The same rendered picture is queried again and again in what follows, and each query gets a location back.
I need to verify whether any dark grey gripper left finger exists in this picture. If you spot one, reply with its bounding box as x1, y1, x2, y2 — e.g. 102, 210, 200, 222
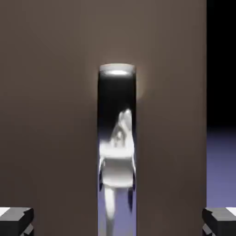
0, 206, 35, 236

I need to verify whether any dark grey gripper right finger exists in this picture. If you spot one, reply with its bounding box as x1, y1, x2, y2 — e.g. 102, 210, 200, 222
202, 206, 236, 236

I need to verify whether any brown cabinet door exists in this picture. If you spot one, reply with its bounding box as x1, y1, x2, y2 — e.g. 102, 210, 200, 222
0, 0, 207, 236

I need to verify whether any shiny curved metal handle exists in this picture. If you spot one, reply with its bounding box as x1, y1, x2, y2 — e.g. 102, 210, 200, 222
97, 63, 137, 236

